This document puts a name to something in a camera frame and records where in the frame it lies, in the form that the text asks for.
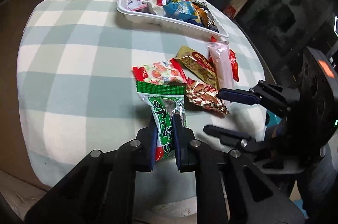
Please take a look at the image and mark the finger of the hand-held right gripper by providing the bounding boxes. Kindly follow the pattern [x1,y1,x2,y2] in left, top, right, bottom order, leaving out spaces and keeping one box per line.
[218,80,302,117]
[203,124,288,161]

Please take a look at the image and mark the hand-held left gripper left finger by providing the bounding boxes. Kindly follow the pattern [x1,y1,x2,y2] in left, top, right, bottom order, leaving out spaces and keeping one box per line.
[25,114,159,224]

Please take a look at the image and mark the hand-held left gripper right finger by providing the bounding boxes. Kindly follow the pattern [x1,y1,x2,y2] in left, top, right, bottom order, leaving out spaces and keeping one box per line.
[172,113,304,224]

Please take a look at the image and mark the green snack packet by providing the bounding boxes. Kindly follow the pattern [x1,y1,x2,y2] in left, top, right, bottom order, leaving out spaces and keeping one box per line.
[136,81,188,162]

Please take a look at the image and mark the brown dotted chocolate packet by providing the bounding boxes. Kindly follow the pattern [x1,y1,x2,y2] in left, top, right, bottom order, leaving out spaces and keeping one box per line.
[185,79,230,115]

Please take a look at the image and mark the blue cookie packet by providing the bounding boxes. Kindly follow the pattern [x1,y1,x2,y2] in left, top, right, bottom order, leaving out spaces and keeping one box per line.
[206,11,221,33]

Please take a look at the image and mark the orange snack packet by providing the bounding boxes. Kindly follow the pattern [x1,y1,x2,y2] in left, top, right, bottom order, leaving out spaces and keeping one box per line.
[191,1,212,28]

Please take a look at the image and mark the light blue snack packet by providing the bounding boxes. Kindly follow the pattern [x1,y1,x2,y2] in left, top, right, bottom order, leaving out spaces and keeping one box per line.
[162,1,198,21]

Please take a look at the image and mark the white plastic tray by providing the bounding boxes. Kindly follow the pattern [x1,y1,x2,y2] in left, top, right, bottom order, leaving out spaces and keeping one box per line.
[117,0,230,38]

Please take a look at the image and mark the pale pink long snack packet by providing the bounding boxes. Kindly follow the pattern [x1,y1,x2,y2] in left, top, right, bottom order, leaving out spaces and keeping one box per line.
[207,41,235,90]

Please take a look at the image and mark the teal plastic stool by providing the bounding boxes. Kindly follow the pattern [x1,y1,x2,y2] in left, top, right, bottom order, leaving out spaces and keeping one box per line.
[265,112,285,132]

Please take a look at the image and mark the gold snack packet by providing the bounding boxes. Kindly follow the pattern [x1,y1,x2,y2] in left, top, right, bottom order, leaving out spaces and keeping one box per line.
[176,46,218,90]

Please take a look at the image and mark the white red printed snack packet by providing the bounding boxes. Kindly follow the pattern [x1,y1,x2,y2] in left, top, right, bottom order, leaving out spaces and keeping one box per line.
[131,58,188,87]

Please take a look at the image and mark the red bag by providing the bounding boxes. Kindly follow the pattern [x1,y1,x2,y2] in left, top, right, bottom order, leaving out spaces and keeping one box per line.
[224,5,238,19]

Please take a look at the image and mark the green white checked tablecloth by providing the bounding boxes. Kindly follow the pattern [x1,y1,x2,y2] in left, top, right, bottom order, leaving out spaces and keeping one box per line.
[16,0,267,190]

